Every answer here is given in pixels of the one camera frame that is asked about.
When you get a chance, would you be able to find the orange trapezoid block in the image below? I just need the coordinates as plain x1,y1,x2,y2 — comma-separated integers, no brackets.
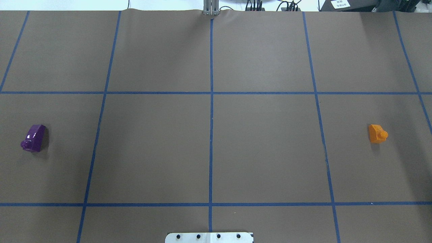
368,124,388,144

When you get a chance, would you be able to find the black box with label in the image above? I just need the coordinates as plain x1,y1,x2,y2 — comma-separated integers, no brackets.
319,0,422,12

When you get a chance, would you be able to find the aluminium frame post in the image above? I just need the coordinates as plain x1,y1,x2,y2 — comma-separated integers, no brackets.
202,0,220,16

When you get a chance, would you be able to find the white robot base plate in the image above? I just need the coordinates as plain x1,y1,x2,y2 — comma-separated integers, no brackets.
165,232,254,243

